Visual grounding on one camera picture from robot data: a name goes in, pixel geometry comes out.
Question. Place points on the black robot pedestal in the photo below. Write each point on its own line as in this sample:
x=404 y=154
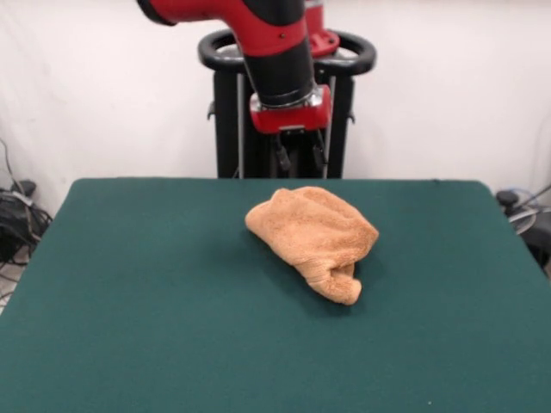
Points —
x=344 y=142

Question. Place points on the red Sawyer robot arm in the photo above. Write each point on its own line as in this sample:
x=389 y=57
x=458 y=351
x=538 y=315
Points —
x=275 y=38

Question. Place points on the dark green table cloth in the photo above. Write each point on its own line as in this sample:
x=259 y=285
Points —
x=172 y=301

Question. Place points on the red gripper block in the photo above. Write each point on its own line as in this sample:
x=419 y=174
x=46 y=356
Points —
x=292 y=118

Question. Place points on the orange terry towel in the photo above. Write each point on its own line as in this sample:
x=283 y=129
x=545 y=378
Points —
x=314 y=232

